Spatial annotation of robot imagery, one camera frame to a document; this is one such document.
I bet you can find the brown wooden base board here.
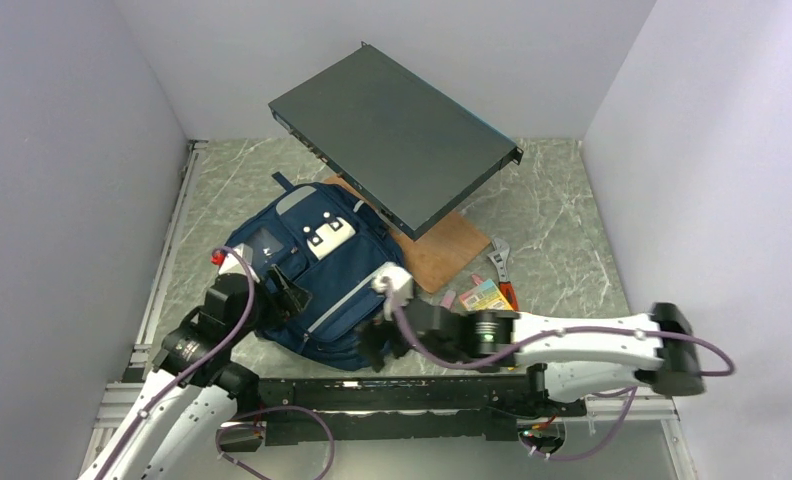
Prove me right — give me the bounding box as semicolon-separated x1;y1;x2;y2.
323;175;491;294

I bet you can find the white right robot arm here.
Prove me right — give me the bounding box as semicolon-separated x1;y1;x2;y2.
357;300;705;415

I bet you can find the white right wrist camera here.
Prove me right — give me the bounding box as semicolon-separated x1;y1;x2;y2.
371;262;414;307

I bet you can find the red handled adjustable wrench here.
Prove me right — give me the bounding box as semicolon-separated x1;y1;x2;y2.
487;237;519;311

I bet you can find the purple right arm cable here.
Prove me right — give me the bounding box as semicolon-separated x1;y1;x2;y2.
377;278;736;463

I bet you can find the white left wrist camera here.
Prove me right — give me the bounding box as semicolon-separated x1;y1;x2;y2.
211;244;259;281

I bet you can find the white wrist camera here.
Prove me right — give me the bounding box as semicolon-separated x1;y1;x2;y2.
371;262;414;307
211;244;259;281

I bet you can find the navy blue student backpack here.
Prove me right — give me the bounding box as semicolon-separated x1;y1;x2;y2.
226;172;401;371

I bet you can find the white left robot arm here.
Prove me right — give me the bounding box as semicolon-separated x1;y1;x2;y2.
80;266;311;479

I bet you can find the dark grey rack unit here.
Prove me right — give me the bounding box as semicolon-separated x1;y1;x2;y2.
268;43;523;240

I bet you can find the black front rail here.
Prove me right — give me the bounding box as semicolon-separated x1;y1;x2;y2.
240;374;587;446

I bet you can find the yellow crayon box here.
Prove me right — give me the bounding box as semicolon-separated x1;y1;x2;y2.
459;279;513;311

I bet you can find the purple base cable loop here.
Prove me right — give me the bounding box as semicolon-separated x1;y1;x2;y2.
215;405;336;480

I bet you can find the pink highlighter pen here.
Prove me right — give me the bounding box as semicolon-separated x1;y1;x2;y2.
439;290;457;310

